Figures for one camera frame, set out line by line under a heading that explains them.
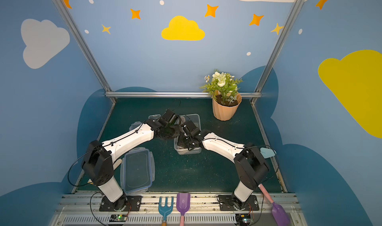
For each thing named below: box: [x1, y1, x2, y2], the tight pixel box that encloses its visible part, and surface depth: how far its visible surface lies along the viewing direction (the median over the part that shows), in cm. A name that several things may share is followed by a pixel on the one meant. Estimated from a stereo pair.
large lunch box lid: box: [119, 146, 156, 196], surface depth 86 cm
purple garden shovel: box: [176, 192, 191, 226], surface depth 76 cm
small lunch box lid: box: [128, 121, 142, 131], surface depth 107 cm
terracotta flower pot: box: [212, 89, 243, 121], surface depth 103 cm
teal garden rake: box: [158, 196, 174, 226], surface depth 74 cm
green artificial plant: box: [198, 71, 244, 106], surface depth 95 cm
